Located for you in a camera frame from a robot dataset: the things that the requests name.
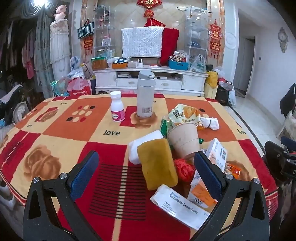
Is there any orange snack packet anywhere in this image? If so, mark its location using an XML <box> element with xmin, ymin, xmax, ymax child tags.
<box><xmin>223</xmin><ymin>162</ymin><xmax>241</xmax><ymax>179</ymax></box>

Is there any interior door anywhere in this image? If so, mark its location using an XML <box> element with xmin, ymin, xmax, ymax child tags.
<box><xmin>238</xmin><ymin>37</ymin><xmax>256</xmax><ymax>93</ymax></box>

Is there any red shopping bag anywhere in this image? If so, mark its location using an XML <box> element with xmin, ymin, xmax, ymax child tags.
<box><xmin>68</xmin><ymin>77</ymin><xmax>92</xmax><ymax>96</ymax></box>

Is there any red knot ornament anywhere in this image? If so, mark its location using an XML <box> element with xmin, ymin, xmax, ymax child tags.
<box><xmin>136</xmin><ymin>0</ymin><xmax>162</xmax><ymax>18</ymax></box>

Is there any grey green curtain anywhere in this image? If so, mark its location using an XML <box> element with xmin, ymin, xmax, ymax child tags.
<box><xmin>35</xmin><ymin>14</ymin><xmax>55</xmax><ymax>98</ymax></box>

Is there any black shopping bag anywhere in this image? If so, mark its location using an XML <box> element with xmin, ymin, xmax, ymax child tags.
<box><xmin>216</xmin><ymin>85</ymin><xmax>233</xmax><ymax>106</ymax></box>

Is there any striped tote bag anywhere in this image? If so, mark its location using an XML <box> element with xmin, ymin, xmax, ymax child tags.
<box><xmin>77</xmin><ymin>20</ymin><xmax>94</xmax><ymax>39</ymax></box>

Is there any clear plastic bag green print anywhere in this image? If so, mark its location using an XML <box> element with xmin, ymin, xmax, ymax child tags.
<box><xmin>190</xmin><ymin>54</ymin><xmax>207</xmax><ymax>73</ymax></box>

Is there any white quilted television cover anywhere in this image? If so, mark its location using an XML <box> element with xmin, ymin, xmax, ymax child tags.
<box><xmin>121</xmin><ymin>27</ymin><xmax>163</xmax><ymax>58</ymax></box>

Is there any beige cardboard box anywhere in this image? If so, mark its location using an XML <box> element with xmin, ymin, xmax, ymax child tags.
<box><xmin>204</xmin><ymin>81</ymin><xmax>218</xmax><ymax>99</ymax></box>

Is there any crumpled white tissue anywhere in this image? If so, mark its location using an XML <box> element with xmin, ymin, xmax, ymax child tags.
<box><xmin>200</xmin><ymin>117</ymin><xmax>220</xmax><ymax>131</ymax></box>

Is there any red paper banner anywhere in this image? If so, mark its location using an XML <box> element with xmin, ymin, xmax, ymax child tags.
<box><xmin>144</xmin><ymin>19</ymin><xmax>166</xmax><ymax>28</ymax></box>

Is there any white pill bottle pink label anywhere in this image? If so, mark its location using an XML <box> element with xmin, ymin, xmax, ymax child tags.
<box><xmin>110</xmin><ymin>91</ymin><xmax>126</xmax><ymax>122</ymax></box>

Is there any ornate wall clock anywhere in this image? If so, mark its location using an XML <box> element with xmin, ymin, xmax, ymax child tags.
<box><xmin>278</xmin><ymin>27</ymin><xmax>289</xmax><ymax>54</ymax></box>

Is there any red cloth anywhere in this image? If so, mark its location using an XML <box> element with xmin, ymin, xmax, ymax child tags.
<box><xmin>159</xmin><ymin>28</ymin><xmax>179</xmax><ymax>66</ymax></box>

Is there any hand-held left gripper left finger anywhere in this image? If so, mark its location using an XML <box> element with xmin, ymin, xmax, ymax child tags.
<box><xmin>23</xmin><ymin>150</ymin><xmax>100</xmax><ymax>241</ymax></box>

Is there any clear acrylic display cabinet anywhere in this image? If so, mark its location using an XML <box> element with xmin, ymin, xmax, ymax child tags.
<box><xmin>185</xmin><ymin>6</ymin><xmax>208</xmax><ymax>67</ymax></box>
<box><xmin>94</xmin><ymin>6</ymin><xmax>111</xmax><ymax>61</ymax></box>

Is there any brown paper bag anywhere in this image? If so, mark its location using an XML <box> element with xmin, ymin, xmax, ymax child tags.
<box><xmin>92</xmin><ymin>59</ymin><xmax>108</xmax><ymax>70</ymax></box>

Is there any yellow bag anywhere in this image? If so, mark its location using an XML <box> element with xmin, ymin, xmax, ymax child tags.
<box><xmin>206</xmin><ymin>71</ymin><xmax>218</xmax><ymax>88</ymax></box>

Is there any grey thermos bottle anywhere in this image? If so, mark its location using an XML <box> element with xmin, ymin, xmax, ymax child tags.
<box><xmin>136</xmin><ymin>71</ymin><xmax>155</xmax><ymax>117</ymax></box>

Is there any pile of red white packets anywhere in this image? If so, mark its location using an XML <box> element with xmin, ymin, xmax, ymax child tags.
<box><xmin>170</xmin><ymin>51</ymin><xmax>189</xmax><ymax>62</ymax></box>

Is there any white foam block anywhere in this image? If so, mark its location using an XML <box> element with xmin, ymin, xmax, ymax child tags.
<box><xmin>129</xmin><ymin>130</ymin><xmax>164</xmax><ymax>164</ymax></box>

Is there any pink plush pig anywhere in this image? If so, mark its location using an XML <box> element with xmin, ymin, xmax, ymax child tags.
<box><xmin>54</xmin><ymin>5</ymin><xmax>66</xmax><ymax>20</ymax></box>

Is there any yellow cake snack packet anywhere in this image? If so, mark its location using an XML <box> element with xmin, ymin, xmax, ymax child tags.
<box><xmin>165</xmin><ymin>103</ymin><xmax>204</xmax><ymax>131</ymax></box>

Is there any green snack packet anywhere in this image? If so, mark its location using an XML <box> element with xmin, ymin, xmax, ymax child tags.
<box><xmin>160</xmin><ymin>117</ymin><xmax>205</xmax><ymax>146</ymax></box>

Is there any white chair floral cover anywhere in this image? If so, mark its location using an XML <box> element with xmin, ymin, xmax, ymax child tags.
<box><xmin>277</xmin><ymin>111</ymin><xmax>296</xmax><ymax>139</ymax></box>

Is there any row of hanging clothes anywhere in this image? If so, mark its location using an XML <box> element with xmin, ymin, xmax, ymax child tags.
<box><xmin>0</xmin><ymin>21</ymin><xmax>37</xmax><ymax>79</ymax></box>

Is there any orange white medicine box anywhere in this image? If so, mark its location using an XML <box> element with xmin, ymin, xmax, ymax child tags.
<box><xmin>187</xmin><ymin>169</ymin><xmax>219</xmax><ymax>208</ymax></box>

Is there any blue basket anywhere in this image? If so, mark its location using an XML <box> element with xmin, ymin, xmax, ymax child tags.
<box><xmin>168</xmin><ymin>59</ymin><xmax>190</xmax><ymax>70</ymax></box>

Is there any black garment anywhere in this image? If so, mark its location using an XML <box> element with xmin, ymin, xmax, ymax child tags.
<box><xmin>279</xmin><ymin>83</ymin><xmax>296</xmax><ymax>116</ymax></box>

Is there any red hanging couplet ornament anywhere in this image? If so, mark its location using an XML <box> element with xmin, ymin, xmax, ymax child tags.
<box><xmin>84</xmin><ymin>37</ymin><xmax>94</xmax><ymax>55</ymax></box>
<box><xmin>209</xmin><ymin>20</ymin><xmax>223</xmax><ymax>59</ymax></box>

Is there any white plastic bag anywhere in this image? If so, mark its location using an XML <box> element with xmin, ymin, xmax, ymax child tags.
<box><xmin>228</xmin><ymin>87</ymin><xmax>236</xmax><ymax>106</ymax></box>

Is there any beige paper cup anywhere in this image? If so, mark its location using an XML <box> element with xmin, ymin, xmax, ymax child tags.
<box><xmin>167</xmin><ymin>123</ymin><xmax>200</xmax><ymax>160</ymax></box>

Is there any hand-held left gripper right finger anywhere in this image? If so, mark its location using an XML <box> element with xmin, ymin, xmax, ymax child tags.
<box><xmin>191</xmin><ymin>151</ymin><xmax>271</xmax><ymax>241</ymax></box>

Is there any red plastic bag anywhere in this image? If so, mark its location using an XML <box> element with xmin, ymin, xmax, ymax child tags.
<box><xmin>173</xmin><ymin>158</ymin><xmax>196</xmax><ymax>183</ymax></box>

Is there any lace covered floor air conditioner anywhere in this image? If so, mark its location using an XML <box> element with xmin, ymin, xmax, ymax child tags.
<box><xmin>50</xmin><ymin>19</ymin><xmax>71</xmax><ymax>77</ymax></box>

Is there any long white medicine box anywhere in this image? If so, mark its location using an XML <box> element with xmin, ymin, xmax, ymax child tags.
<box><xmin>150</xmin><ymin>184</ymin><xmax>211</xmax><ymax>230</ymax></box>

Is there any yellow sponge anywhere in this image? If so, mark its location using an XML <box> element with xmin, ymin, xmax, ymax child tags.
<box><xmin>137</xmin><ymin>138</ymin><xmax>178</xmax><ymax>191</ymax></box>

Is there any white television cabinet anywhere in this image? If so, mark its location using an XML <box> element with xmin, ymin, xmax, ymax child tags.
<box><xmin>94</xmin><ymin>66</ymin><xmax>208</xmax><ymax>96</ymax></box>

